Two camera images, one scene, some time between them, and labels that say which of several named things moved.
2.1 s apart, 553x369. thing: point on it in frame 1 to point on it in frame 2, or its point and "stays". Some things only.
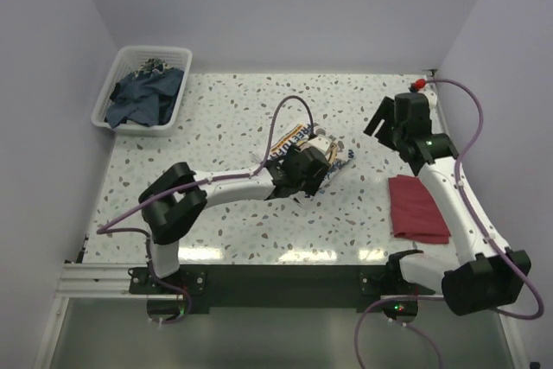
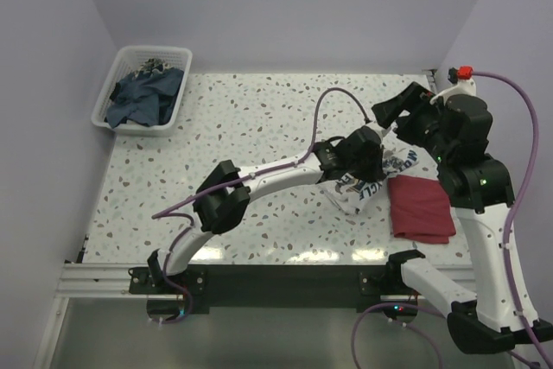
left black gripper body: (311, 185) to (369, 168)
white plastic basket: (125, 61) stays
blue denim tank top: (145, 98) stays
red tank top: (415, 213) stays
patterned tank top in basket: (152, 64) stays
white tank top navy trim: (300, 136) to (350, 195)
